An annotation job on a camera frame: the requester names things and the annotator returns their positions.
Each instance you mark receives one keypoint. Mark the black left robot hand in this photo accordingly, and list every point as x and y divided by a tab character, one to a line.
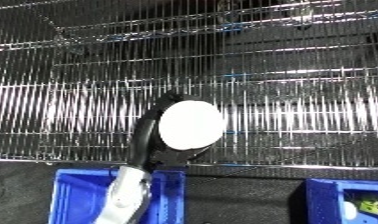
144	140

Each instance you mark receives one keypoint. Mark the pale left robot forearm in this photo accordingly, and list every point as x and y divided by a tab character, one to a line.
126	196

